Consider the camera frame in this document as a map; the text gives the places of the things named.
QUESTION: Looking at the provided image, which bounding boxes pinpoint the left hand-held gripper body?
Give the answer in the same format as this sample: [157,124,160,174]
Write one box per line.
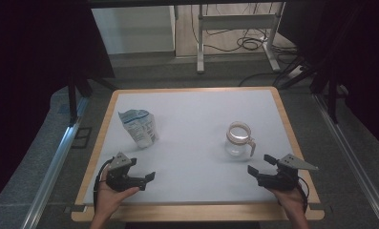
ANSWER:
[105,152,147,193]

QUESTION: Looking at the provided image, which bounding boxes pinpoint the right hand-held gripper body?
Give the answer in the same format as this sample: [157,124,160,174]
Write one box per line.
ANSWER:
[257,154,319,192]

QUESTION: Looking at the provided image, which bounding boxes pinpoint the glass jar with hinged lid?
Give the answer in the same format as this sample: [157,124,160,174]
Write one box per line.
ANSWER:
[223,120,257,158]

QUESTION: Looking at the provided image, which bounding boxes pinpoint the white and blue pouch bag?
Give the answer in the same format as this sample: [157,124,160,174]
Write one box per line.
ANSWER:
[117,109,160,150]

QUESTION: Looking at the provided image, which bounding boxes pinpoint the person's right hand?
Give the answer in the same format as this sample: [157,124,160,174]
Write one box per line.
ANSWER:
[267,186,307,221]

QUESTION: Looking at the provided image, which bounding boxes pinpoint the person's left hand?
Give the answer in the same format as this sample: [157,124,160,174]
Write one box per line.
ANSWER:
[95,169,140,219]

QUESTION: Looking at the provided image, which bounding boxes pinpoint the wooden table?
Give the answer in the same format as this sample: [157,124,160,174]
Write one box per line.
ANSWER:
[71,86,326,222]

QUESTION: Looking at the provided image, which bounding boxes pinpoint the white foam mat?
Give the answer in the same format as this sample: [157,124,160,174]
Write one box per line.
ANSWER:
[82,89,310,205]

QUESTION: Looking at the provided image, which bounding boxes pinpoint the black stand legs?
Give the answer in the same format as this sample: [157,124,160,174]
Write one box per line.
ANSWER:
[278,54,342,125]
[65,73,118,127]

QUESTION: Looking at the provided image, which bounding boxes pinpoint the dark curtain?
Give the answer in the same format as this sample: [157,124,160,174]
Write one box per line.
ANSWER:
[277,0,379,156]
[0,0,116,211]

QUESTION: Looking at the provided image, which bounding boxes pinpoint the white panel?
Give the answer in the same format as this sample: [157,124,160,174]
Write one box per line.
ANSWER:
[91,5,176,55]

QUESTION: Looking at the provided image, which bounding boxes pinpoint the right hand-held gripper black cable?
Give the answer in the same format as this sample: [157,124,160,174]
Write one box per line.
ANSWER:
[296,176,311,214]

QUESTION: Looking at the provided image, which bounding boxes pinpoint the hand-held gripper black cable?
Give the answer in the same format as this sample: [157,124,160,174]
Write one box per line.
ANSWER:
[93,157,116,212]
[296,176,311,214]

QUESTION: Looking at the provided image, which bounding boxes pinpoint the left hand-held gripper black cable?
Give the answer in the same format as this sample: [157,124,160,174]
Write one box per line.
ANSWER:
[93,157,116,212]

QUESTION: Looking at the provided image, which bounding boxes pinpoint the aluminium floor rail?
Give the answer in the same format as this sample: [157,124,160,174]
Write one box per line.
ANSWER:
[313,94,379,229]
[19,96,90,229]

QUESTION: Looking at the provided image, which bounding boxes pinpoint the tangle of black floor cables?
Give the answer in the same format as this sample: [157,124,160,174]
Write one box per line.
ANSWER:
[190,3,300,55]

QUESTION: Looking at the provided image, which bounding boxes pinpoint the white metal desk frame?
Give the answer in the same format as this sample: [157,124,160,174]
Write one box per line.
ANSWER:
[196,2,283,74]

